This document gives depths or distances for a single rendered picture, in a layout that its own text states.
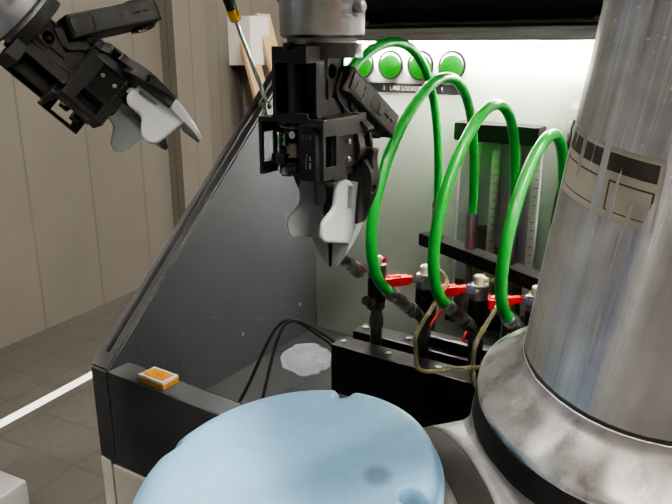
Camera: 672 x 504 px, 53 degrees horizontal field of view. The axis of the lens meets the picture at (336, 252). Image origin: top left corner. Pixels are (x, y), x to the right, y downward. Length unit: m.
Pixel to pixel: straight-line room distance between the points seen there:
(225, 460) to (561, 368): 0.13
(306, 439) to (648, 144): 0.16
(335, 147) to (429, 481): 0.39
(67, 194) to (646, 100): 3.67
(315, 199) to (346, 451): 0.43
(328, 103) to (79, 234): 3.34
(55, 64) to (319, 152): 0.32
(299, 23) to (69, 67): 0.29
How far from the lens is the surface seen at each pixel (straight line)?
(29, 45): 0.77
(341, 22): 0.59
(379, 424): 0.27
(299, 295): 1.40
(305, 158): 0.59
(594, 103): 0.23
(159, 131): 0.78
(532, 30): 1.13
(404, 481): 0.24
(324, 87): 0.61
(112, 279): 4.11
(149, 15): 0.83
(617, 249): 0.22
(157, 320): 1.11
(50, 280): 3.81
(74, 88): 0.76
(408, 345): 1.04
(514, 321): 0.81
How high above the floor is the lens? 1.41
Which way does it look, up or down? 17 degrees down
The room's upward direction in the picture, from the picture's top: straight up
